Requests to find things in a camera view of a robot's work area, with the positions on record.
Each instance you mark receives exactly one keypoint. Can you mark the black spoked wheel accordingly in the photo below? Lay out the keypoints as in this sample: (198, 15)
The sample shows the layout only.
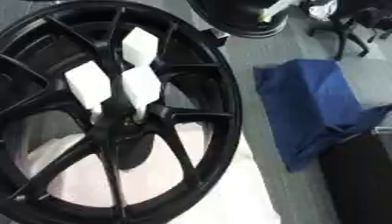
(212, 96)

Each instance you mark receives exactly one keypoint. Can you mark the black round wheel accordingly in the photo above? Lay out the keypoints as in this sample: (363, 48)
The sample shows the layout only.
(240, 20)

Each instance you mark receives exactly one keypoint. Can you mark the white pin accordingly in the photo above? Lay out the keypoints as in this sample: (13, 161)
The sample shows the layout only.
(88, 84)

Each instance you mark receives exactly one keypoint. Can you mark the blue cloth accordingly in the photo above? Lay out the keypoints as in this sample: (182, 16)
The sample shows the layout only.
(306, 108)

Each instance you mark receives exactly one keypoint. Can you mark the black cabinet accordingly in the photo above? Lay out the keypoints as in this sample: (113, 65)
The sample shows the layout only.
(360, 178)

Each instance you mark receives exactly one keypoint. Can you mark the black office chair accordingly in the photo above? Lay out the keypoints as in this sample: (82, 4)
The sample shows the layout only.
(352, 29)

